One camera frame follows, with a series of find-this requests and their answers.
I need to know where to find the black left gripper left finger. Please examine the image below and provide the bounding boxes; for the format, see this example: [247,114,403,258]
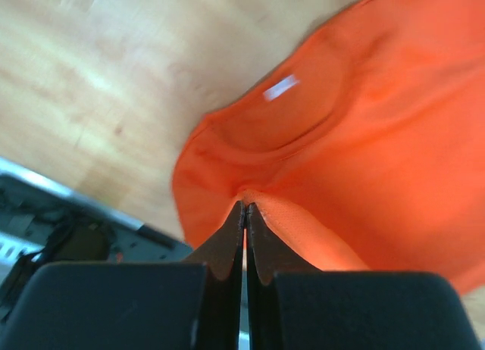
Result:
[184,202,246,349]

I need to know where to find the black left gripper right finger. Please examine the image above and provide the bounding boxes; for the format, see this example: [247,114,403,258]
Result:
[246,203,319,349]

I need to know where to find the orange t shirt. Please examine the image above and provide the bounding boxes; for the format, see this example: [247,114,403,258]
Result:
[173,0,484,293]

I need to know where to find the black base plate strip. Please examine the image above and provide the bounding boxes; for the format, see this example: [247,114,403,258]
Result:
[1,175,192,323]

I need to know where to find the aluminium frame rail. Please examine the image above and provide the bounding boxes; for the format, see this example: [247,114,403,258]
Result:
[1,157,180,249]

